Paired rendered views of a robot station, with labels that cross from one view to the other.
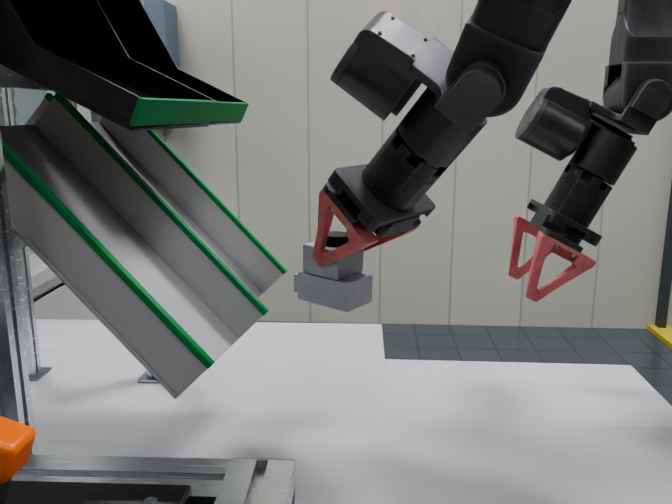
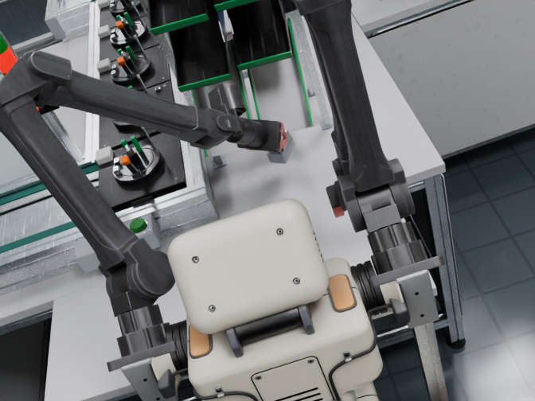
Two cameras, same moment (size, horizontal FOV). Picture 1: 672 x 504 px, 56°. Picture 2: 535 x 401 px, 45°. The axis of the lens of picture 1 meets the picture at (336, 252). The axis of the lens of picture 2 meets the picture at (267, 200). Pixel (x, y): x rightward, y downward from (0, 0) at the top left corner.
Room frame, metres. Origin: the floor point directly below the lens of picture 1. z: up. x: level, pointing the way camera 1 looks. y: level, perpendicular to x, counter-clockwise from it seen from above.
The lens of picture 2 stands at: (0.59, -1.21, 2.02)
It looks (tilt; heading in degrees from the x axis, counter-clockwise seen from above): 43 degrees down; 92
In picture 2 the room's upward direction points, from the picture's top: 23 degrees counter-clockwise
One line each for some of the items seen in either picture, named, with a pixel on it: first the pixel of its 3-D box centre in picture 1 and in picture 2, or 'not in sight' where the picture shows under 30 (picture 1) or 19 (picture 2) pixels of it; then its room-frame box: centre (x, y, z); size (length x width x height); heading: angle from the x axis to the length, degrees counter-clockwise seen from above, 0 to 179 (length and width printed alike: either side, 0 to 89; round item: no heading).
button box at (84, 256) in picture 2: not in sight; (117, 243); (0.15, 0.00, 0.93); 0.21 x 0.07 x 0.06; 178
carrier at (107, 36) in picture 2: not in sight; (125, 26); (0.27, 0.96, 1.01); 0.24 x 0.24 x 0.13; 88
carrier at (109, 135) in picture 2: not in sight; (129, 103); (0.25, 0.47, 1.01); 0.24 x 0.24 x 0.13; 88
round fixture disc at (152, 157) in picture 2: not in sight; (137, 165); (0.24, 0.22, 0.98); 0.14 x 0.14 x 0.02
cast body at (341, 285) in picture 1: (327, 266); (280, 140); (0.62, 0.01, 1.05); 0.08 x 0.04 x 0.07; 52
